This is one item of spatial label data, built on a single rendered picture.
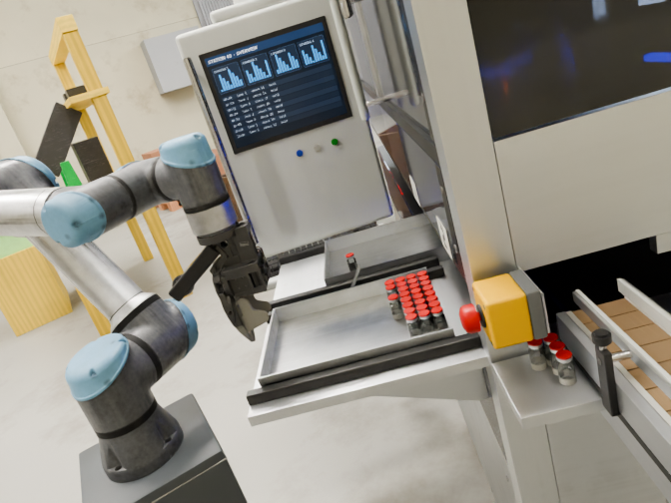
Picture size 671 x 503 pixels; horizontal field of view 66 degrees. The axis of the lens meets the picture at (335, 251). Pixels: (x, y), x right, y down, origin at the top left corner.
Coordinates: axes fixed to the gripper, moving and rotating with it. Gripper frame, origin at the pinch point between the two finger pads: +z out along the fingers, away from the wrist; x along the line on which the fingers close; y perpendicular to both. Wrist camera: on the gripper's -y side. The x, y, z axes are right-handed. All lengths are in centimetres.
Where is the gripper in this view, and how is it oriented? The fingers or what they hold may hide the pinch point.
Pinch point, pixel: (247, 335)
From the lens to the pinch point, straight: 94.4
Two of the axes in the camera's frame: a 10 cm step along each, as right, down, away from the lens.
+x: -0.1, -3.6, 9.3
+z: 2.8, 8.9, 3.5
